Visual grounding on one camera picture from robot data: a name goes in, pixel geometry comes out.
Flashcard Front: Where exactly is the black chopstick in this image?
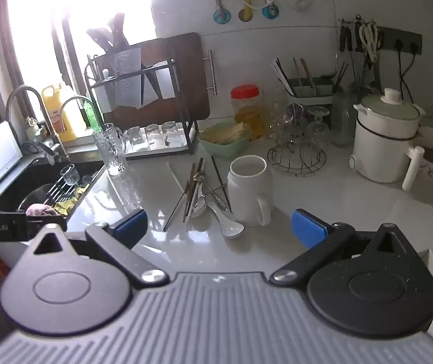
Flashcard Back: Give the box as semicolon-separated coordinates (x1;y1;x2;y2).
162;158;205;233
211;155;232;213

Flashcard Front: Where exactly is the white electric cooker pot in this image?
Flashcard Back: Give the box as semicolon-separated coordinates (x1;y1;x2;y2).
348;88;425;191

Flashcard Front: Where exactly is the yellow detergent bottle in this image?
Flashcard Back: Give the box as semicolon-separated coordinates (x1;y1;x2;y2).
42;82;77;142

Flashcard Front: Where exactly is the green basket of sticks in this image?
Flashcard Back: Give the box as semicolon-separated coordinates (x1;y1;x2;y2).
199;121;250;159

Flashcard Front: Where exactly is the white ceramic soup spoon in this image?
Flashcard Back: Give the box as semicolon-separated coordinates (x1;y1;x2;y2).
207;202;244;239

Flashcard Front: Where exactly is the red lid plastic jar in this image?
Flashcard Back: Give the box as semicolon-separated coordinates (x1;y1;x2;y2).
230;84;266;140

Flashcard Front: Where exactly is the white ceramic utensil jar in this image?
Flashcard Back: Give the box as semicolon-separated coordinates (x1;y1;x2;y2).
227;154;274;227

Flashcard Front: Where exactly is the upturned drinking glass right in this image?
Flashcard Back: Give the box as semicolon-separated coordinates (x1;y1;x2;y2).
161;121;181;147

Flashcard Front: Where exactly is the brown wooden chopstick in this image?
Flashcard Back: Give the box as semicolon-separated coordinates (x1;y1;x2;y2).
183;163;197;223

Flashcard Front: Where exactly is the upturned drinking glass left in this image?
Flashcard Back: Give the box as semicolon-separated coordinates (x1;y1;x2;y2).
127;126;145;151

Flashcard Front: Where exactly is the white chopstick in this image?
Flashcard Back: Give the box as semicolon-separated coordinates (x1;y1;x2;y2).
166;162;185;192

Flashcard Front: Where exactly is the black dish rack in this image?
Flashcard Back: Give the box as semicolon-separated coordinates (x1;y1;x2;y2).
85;46;197;160

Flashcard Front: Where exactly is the chrome kitchen faucet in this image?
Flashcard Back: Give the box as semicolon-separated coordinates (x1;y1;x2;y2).
6;85;69;165

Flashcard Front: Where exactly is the large steel spoon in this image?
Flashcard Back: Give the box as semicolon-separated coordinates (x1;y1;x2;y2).
189;171;206;219

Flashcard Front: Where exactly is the upturned drinking glass middle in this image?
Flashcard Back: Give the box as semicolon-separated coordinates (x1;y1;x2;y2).
145;123;165;150

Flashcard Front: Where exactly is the wine glass in sink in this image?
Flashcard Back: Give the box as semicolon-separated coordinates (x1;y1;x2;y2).
60;163;80;187

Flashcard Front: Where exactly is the wire glass drying rack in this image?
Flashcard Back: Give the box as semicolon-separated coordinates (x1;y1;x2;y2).
267;103;330;177

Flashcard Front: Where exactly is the upturned drinking glass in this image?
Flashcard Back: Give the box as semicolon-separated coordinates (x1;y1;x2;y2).
145;123;165;150
161;121;181;147
127;126;145;151

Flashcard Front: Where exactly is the wooden cutting board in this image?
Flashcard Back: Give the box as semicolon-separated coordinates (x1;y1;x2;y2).
102;32;210;129

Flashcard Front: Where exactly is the green chopstick holder caddy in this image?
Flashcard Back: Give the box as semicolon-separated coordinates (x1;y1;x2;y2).
271;58;349;106

